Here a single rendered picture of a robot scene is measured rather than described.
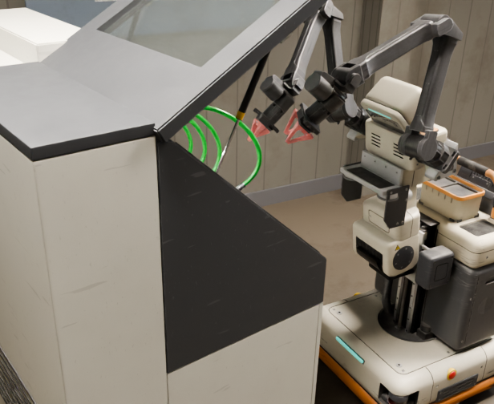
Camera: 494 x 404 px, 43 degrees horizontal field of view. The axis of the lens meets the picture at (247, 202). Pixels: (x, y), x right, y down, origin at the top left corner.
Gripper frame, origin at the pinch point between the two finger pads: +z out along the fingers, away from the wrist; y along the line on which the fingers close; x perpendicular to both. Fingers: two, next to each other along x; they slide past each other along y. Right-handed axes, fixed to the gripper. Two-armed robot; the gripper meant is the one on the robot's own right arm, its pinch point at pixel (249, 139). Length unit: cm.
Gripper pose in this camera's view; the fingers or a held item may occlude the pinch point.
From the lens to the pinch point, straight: 216.3
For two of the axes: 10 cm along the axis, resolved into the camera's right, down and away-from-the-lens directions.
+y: -6.3, -5.5, -5.4
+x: 3.6, 4.1, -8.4
